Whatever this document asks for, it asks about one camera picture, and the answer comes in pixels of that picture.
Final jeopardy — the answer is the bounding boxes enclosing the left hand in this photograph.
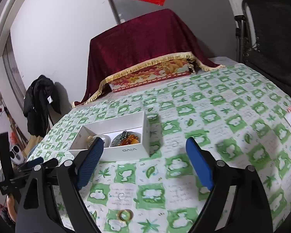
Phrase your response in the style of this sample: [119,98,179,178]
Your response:
[6,195,17,223]

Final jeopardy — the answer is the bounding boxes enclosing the maroon velvet fringed cloth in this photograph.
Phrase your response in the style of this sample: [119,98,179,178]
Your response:
[72,9,223,107]

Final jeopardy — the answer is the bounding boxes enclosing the plain silver bangle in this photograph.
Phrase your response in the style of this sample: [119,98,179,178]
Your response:
[85,134,111,149]

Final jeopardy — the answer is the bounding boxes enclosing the yellow gold ring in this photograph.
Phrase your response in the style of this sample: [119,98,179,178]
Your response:
[117,209,134,223]

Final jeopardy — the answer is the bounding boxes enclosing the black hanging jacket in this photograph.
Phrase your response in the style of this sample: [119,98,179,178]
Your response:
[23,75,61,137]

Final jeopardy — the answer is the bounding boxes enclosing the red orange printed box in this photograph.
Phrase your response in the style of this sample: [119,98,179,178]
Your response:
[108,59,191,93]

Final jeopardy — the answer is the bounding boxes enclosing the dark rhinestone brooch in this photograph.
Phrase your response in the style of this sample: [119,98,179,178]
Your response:
[120,130,129,139]

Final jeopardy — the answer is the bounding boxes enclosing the white vivo cardboard box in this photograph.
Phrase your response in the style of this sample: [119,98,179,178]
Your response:
[69,111,150,162]

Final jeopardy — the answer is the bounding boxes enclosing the black folding chair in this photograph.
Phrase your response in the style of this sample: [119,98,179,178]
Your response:
[241,0,291,97]

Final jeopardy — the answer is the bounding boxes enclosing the green frog pattern tablecloth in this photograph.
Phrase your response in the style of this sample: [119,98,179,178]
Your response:
[31,64,291,232]

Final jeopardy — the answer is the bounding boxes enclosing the orange amber pendant tassel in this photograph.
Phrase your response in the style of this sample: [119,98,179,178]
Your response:
[119,134,139,146]

